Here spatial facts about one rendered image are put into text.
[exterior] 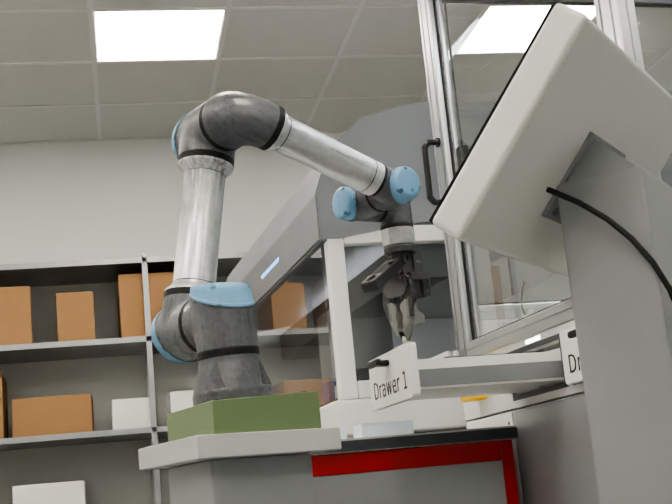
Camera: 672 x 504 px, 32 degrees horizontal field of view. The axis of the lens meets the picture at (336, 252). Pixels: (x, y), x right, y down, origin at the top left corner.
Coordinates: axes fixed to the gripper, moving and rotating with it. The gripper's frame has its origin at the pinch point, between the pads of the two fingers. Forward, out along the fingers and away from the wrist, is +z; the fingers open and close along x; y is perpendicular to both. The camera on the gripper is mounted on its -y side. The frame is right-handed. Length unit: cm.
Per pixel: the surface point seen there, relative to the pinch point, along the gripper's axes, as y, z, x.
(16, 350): 91, -55, 367
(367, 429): 0.1, 19.3, 14.9
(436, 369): -11.6, 10.5, -19.8
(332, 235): 37, -39, 60
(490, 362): -0.8, 9.9, -25.0
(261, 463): -56, 26, -17
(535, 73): -74, -14, -101
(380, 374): -8.5, 8.7, -0.3
